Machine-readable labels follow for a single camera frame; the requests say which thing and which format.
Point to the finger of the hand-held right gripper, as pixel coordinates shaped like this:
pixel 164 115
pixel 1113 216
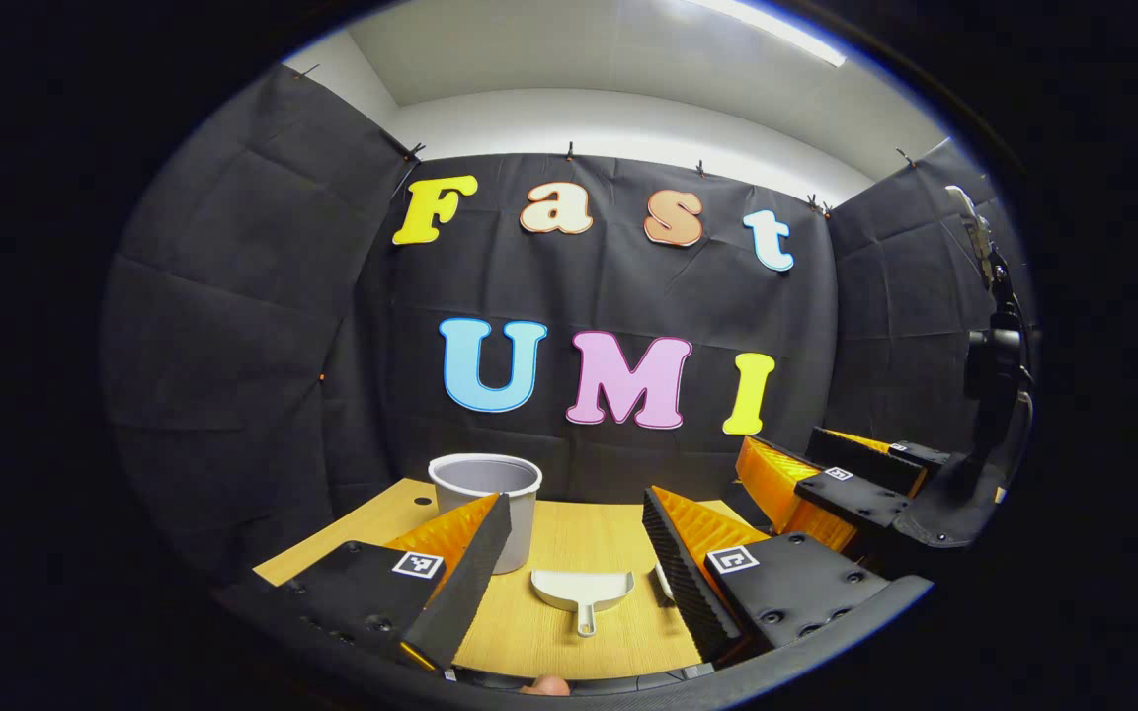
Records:
pixel 865 456
pixel 851 499

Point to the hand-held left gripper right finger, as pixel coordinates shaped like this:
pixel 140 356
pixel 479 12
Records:
pixel 692 592

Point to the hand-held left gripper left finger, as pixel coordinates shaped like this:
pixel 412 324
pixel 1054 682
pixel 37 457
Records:
pixel 470 583

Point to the small grey black-bristled broom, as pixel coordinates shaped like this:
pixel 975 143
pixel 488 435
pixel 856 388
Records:
pixel 663 583

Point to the grey ribbed garbage bin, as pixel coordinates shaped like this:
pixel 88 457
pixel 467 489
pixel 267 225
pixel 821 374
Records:
pixel 520 523

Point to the grey plastic dustpan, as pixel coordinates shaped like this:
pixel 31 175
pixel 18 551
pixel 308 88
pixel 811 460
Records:
pixel 579 590

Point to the wooden desktop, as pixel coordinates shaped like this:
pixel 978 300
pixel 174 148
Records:
pixel 569 652

